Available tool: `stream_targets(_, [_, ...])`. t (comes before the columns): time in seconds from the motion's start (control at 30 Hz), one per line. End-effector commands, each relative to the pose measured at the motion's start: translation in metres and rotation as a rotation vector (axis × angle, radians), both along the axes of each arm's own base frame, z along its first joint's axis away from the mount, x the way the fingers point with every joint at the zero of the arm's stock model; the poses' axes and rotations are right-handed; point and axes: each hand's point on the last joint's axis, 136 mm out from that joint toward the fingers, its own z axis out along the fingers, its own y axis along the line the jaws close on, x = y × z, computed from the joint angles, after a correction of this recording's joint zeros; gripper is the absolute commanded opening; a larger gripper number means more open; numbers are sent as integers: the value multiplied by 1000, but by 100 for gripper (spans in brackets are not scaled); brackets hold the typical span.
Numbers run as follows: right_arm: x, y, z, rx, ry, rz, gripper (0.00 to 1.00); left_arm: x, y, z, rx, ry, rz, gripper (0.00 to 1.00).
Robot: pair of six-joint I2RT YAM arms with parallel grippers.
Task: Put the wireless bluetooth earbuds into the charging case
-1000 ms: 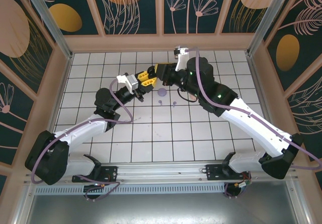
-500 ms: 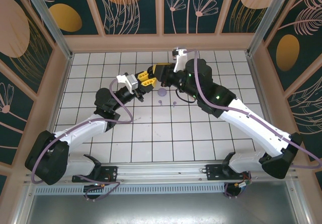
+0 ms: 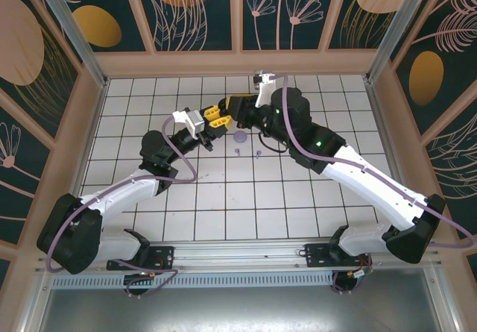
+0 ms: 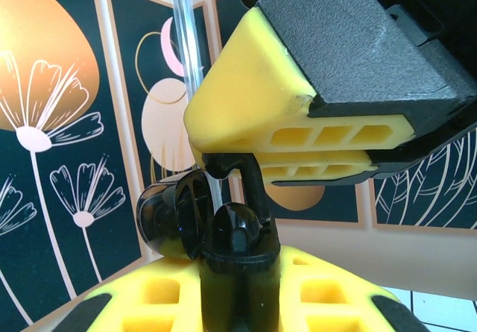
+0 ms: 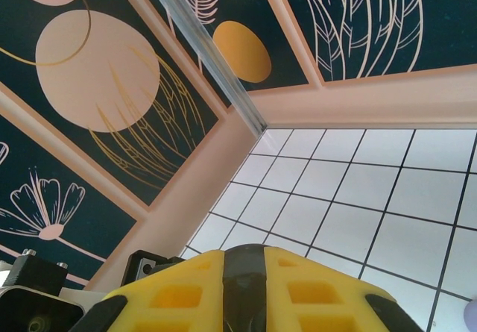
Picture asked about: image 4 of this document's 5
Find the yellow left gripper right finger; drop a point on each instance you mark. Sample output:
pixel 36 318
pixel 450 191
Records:
pixel 328 302

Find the clear vertical tube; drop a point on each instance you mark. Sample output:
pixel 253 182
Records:
pixel 184 30

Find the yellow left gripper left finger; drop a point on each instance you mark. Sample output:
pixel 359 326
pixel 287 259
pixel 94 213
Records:
pixel 156 298

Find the black earbud charging case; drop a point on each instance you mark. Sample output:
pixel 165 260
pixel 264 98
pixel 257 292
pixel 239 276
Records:
pixel 238 291

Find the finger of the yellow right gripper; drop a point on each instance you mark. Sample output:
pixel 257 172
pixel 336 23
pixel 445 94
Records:
pixel 261 78
pixel 316 168

